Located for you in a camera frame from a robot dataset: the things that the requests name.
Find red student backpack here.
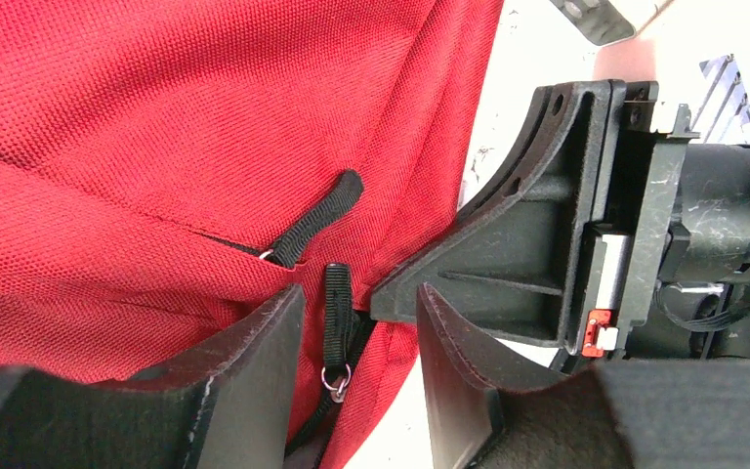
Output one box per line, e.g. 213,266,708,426
0,1,503,468

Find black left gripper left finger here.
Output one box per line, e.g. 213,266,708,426
0,285,306,468

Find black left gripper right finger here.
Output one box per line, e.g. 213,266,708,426
416,284,750,468

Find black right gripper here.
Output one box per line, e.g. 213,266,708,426
370,80,750,361

